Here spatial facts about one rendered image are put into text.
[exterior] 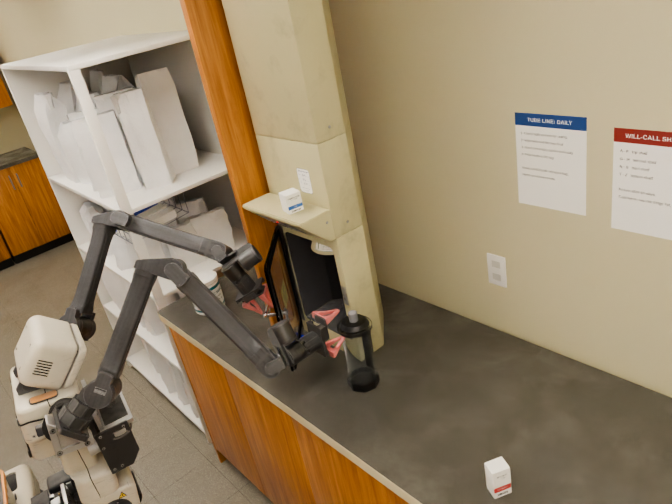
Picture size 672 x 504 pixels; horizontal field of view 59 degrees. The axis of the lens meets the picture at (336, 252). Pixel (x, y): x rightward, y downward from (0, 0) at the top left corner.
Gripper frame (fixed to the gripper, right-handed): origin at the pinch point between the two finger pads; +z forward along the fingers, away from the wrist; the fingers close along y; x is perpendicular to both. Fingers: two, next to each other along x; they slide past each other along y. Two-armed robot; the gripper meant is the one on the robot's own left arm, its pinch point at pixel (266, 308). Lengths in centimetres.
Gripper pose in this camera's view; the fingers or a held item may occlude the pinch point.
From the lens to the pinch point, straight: 195.8
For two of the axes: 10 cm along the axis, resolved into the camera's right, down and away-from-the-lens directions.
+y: -8.2, 4.9, 3.0
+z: 5.7, 7.3, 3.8
